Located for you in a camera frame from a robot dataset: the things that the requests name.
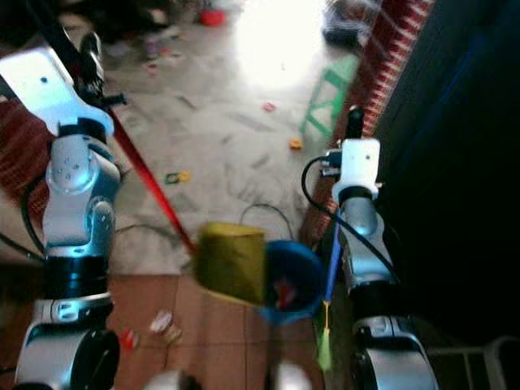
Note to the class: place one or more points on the blue plastic bucket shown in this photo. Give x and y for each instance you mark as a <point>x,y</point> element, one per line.
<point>305,268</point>

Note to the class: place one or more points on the red wrapper with white print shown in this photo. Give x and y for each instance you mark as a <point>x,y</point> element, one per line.
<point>287,292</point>

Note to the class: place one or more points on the red brick tiled counter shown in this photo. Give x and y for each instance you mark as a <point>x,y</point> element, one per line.
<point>382,73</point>

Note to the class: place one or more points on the crumpled white paper scrap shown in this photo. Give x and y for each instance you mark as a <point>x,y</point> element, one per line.
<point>165,325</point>

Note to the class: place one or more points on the red brick tiled pillar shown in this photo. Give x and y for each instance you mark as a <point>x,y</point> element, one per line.
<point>20,154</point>

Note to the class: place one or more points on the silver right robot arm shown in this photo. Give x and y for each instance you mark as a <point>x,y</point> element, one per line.
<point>374,260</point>

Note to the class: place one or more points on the green plastic stool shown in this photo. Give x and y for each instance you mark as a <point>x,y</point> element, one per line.
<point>329,93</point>

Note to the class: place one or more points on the person sitting on floor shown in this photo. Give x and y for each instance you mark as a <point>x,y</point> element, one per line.
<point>349,20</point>

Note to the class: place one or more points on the small orange toy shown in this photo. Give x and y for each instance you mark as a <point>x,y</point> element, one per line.
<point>295,144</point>

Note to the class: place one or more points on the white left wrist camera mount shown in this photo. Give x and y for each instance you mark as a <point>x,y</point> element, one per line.
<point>49,85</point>

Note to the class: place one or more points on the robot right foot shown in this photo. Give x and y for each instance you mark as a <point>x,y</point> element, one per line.
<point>292,378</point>

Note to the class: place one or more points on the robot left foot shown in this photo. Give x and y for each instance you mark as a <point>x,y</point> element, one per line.
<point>171,382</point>

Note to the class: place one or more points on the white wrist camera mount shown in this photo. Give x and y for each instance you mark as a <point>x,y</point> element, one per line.
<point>49,85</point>
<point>359,166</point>

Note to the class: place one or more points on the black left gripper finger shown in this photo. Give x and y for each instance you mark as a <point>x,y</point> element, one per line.
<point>91,55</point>

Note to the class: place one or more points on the green and yellow toy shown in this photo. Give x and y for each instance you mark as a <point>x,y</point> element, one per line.
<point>177,176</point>

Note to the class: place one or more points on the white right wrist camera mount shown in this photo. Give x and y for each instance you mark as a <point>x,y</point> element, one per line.
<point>359,166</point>

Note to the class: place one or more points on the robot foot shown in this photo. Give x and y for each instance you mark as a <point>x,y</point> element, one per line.
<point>171,382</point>
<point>292,378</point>

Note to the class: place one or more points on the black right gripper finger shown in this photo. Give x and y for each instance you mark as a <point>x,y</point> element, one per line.
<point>354,122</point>

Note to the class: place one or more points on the small red wrapper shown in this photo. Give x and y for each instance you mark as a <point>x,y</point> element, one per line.
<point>127,339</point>

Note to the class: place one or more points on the small red toy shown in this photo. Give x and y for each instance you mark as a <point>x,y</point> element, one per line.
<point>269,106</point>

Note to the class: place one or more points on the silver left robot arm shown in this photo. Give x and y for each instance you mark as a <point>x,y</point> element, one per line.
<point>77,219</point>

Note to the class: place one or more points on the red plastic bowl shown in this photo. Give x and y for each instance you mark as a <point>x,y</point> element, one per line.
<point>211,16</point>

